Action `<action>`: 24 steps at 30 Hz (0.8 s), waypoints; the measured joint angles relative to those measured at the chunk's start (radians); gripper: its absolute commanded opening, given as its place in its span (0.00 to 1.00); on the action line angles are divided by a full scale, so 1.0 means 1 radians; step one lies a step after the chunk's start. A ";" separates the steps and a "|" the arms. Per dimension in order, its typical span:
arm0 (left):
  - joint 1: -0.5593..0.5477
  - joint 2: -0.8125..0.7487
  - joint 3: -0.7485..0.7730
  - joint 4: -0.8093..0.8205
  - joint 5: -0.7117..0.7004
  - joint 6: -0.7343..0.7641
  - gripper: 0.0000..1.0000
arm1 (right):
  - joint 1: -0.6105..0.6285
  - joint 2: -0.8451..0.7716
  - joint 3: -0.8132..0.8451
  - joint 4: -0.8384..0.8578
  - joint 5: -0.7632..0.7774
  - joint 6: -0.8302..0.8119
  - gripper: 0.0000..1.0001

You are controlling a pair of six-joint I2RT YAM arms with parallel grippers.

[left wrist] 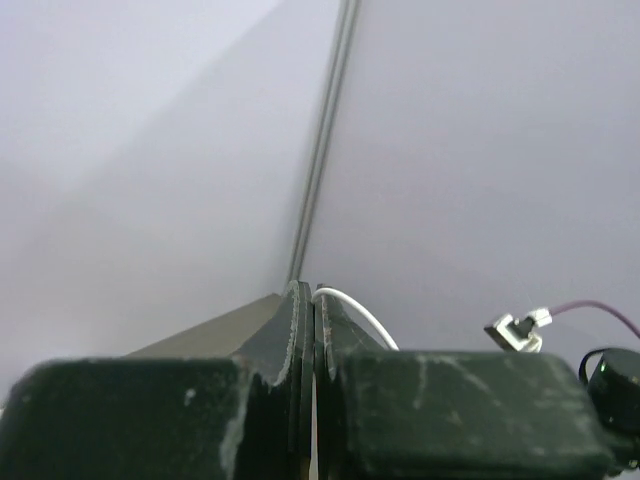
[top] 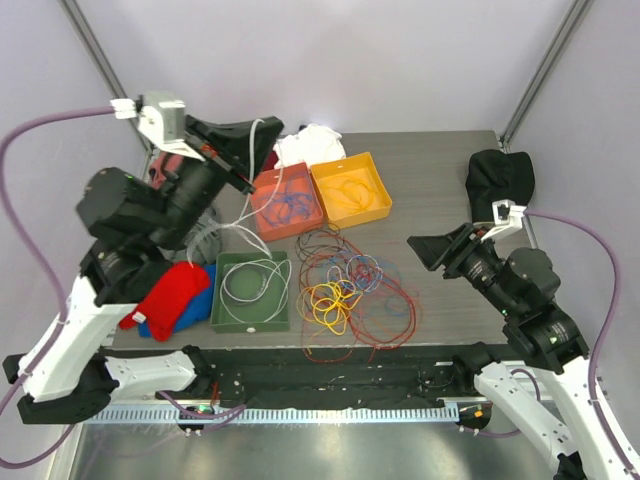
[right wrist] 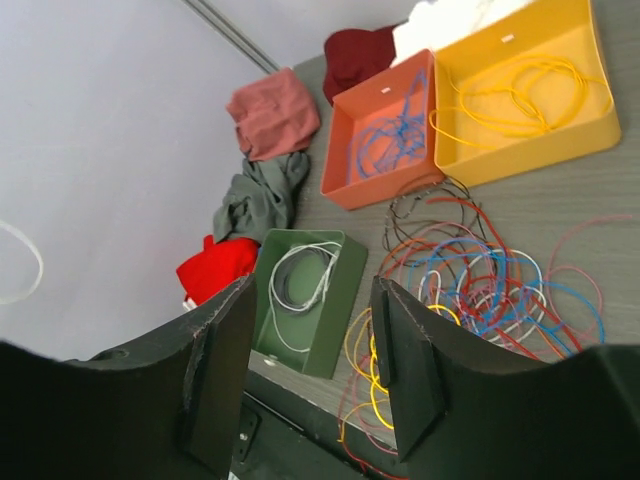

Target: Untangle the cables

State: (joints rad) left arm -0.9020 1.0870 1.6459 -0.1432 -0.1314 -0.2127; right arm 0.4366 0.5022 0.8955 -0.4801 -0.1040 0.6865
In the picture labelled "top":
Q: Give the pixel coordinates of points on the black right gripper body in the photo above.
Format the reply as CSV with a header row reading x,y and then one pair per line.
x,y
479,265

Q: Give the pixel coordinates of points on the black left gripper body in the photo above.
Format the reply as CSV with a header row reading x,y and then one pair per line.
x,y
194,189

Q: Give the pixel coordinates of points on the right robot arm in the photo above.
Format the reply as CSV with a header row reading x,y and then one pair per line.
x,y
584,440

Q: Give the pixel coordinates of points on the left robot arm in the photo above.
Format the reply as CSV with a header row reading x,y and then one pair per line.
x,y
65,379

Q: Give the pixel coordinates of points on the pink cloth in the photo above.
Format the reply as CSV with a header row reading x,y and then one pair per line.
x,y
163,168

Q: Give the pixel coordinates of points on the dark red cloth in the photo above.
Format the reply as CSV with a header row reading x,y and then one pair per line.
x,y
270,161

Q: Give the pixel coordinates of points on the grey cloth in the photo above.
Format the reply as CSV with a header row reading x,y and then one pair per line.
x,y
201,245

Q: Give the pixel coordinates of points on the white cloth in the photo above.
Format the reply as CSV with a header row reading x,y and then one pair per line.
x,y
314,144

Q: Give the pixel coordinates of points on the coral orange plastic tray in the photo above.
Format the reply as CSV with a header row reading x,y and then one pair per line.
x,y
285,203

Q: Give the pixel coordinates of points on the black bucket hat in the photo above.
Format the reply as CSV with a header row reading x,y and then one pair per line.
x,y
494,175

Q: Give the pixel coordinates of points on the yellow plastic tray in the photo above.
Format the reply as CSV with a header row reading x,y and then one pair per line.
x,y
351,191

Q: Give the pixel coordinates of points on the green plastic tray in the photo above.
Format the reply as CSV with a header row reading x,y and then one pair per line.
x,y
251,293

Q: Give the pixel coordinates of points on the blue cloth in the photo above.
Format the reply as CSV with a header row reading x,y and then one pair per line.
x,y
198,310

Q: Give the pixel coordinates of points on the bright red cloth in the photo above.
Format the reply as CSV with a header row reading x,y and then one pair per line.
x,y
167,300

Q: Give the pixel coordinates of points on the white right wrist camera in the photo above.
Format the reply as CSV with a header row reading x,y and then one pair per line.
x,y
508,219

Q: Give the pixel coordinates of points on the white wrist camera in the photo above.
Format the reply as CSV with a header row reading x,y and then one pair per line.
x,y
161,118
508,219

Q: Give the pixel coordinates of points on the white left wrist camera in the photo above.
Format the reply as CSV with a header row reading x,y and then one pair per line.
x,y
161,118

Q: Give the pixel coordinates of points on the white slotted cable duct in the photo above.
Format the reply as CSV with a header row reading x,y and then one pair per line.
x,y
163,413

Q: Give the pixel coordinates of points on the right aluminium frame post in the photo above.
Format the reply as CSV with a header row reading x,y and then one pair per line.
x,y
571,22

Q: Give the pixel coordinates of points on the aluminium frame post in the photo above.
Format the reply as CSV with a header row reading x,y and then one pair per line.
x,y
91,44
571,22

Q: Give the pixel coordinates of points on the left aluminium frame post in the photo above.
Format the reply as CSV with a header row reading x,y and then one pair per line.
x,y
91,44

